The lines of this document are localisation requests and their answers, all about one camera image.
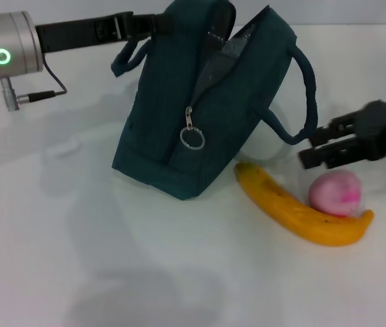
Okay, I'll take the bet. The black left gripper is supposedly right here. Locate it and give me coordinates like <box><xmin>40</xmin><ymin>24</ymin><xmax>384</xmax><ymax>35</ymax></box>
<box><xmin>35</xmin><ymin>12</ymin><xmax>173</xmax><ymax>54</ymax></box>

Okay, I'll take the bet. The dark teal fabric bag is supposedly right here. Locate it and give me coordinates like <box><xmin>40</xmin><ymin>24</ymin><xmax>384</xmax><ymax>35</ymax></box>
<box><xmin>110</xmin><ymin>0</ymin><xmax>318</xmax><ymax>201</ymax></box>

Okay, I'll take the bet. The yellow banana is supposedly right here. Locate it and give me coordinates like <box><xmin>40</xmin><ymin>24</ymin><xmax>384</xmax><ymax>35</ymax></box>
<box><xmin>235</xmin><ymin>161</ymin><xmax>374</xmax><ymax>247</ymax></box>

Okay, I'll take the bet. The pink peach toy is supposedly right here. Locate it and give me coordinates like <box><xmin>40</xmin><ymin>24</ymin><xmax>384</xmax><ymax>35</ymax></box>
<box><xmin>308</xmin><ymin>170</ymin><xmax>364</xmax><ymax>218</ymax></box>

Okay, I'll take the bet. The left arm grey cable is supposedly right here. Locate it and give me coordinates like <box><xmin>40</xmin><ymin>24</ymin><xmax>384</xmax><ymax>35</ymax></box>
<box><xmin>17</xmin><ymin>59</ymin><xmax>68</xmax><ymax>103</ymax></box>

